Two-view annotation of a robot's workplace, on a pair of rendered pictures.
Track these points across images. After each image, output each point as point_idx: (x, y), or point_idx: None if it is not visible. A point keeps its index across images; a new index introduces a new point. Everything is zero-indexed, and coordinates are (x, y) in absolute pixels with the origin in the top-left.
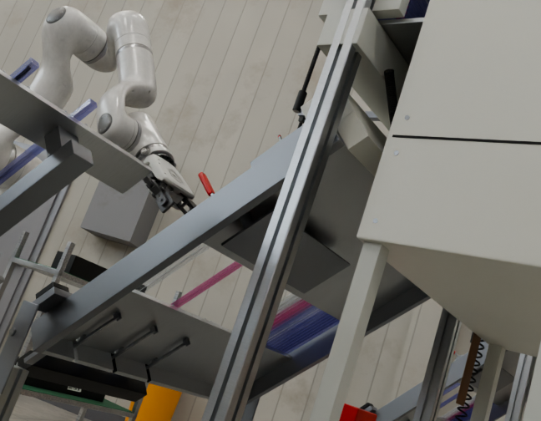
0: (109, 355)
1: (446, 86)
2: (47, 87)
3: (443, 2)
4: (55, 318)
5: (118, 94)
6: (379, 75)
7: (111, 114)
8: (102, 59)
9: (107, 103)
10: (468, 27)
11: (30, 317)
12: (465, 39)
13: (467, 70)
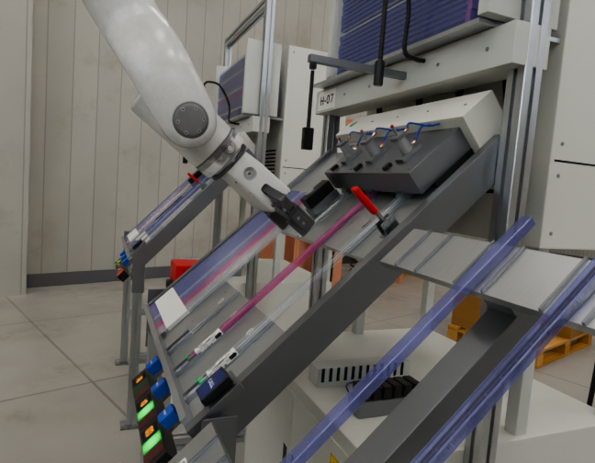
0: None
1: (583, 118)
2: None
3: (578, 30)
4: (233, 411)
5: (191, 62)
6: (501, 80)
7: (201, 103)
8: None
9: (183, 81)
10: (593, 63)
11: (232, 434)
12: (592, 74)
13: (594, 105)
